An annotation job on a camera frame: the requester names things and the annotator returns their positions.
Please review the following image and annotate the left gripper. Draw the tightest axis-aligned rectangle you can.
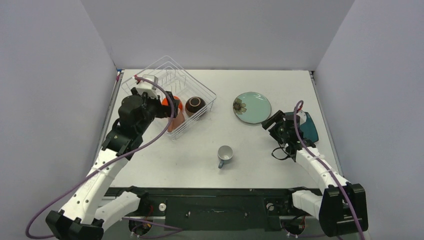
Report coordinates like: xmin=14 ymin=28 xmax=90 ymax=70
xmin=133 ymin=87 xmax=179 ymax=134

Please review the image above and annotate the orange bowl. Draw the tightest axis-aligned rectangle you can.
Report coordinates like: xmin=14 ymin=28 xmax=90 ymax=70
xmin=161 ymin=96 xmax=183 ymax=112

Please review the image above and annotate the black patterned bowl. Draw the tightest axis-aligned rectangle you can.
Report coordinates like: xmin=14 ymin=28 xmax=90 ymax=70
xmin=184 ymin=96 xmax=206 ymax=117

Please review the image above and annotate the pink floral mug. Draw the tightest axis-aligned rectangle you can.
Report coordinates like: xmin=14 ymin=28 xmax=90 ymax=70
xmin=167 ymin=110 xmax=185 ymax=133

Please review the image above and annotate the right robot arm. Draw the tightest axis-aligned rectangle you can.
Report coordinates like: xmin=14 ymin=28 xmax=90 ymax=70
xmin=261 ymin=110 xmax=369 ymax=237

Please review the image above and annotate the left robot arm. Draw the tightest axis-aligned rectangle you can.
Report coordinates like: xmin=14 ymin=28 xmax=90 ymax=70
xmin=45 ymin=87 xmax=179 ymax=240

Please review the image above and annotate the light green floral plate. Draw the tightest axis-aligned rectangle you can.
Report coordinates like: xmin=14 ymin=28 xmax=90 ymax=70
xmin=232 ymin=91 xmax=272 ymax=125

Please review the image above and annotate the dark teal square plate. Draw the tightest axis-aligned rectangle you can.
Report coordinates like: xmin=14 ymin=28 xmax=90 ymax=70
xmin=283 ymin=112 xmax=319 ymax=143

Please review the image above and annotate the white wire dish rack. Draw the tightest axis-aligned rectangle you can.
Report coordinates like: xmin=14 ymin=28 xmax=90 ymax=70
xmin=121 ymin=56 xmax=217 ymax=140

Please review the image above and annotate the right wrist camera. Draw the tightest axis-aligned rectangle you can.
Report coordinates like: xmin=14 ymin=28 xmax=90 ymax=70
xmin=296 ymin=109 xmax=308 ymax=127

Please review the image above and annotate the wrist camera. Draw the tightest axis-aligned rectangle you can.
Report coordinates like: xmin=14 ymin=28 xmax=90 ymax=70
xmin=130 ymin=74 xmax=159 ymax=99
xmin=296 ymin=109 xmax=308 ymax=127

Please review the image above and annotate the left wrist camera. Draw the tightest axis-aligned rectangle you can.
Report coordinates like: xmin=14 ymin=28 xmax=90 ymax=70
xmin=130 ymin=74 xmax=159 ymax=99

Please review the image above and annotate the white blue-handled cup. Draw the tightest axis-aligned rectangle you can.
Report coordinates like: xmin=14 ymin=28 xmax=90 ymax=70
xmin=217 ymin=145 xmax=234 ymax=169

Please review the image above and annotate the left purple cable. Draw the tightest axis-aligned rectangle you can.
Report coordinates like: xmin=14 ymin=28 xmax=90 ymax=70
xmin=25 ymin=75 xmax=176 ymax=240

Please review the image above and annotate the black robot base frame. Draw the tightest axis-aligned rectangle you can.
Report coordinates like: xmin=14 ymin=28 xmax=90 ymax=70
xmin=99 ymin=184 xmax=332 ymax=240

